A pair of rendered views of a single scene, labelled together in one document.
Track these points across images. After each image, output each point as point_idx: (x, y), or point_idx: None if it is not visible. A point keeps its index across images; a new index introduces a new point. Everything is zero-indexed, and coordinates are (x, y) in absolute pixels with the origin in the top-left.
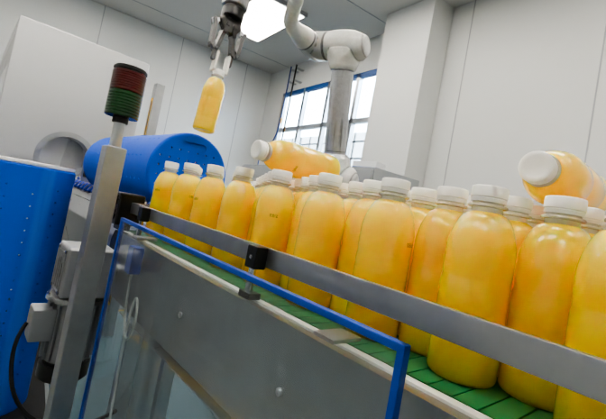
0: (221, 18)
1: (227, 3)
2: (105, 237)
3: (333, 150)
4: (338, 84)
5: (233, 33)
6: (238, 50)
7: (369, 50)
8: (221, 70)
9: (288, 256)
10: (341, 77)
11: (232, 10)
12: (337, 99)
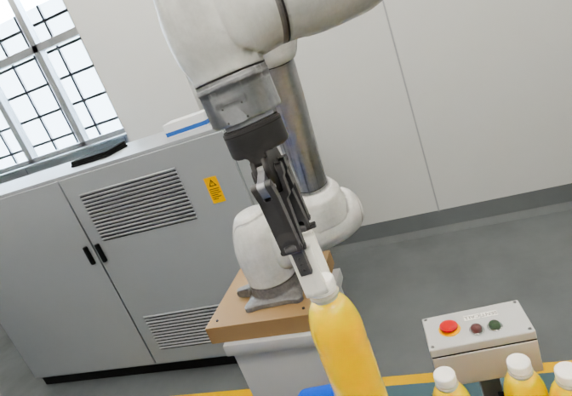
0: (270, 172)
1: (248, 121)
2: None
3: (319, 186)
4: (289, 89)
5: (289, 180)
6: (303, 202)
7: None
8: (334, 278)
9: None
10: (288, 76)
11: (278, 134)
12: (297, 113)
